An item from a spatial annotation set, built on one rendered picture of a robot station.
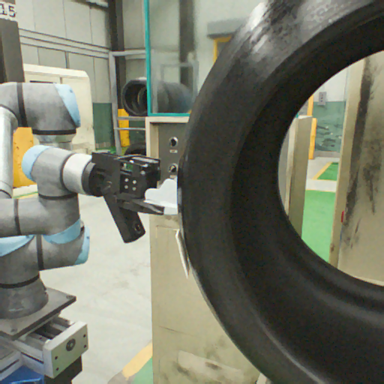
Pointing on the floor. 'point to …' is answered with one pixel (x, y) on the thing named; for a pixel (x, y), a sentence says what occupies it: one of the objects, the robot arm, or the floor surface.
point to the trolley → (129, 94)
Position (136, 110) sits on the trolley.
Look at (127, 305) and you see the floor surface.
